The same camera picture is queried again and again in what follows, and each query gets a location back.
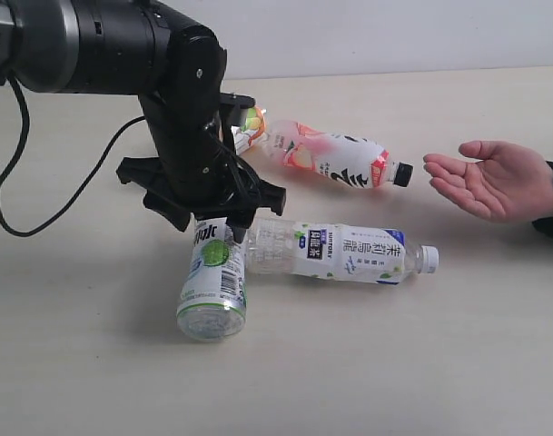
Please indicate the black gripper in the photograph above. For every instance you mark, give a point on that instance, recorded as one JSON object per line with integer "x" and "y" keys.
{"x": 187, "y": 179}

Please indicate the lime label clear bottle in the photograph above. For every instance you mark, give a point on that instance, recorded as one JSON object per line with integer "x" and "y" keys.
{"x": 213, "y": 302}

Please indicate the square pear tea bottle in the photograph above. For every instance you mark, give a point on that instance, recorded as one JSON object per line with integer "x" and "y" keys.
{"x": 241, "y": 139}

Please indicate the white Suntory tea bottle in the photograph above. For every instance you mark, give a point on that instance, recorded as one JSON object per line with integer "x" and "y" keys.
{"x": 336, "y": 252}

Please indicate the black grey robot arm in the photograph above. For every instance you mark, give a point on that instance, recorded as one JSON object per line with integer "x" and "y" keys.
{"x": 174, "y": 65}

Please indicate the pink peach label bottle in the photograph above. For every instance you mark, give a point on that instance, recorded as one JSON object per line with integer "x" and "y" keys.
{"x": 351, "y": 160}

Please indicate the person's open hand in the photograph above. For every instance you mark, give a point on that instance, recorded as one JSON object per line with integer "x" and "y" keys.
{"x": 496, "y": 181}

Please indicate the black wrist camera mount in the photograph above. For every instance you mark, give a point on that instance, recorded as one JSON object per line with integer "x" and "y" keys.
{"x": 234, "y": 108}

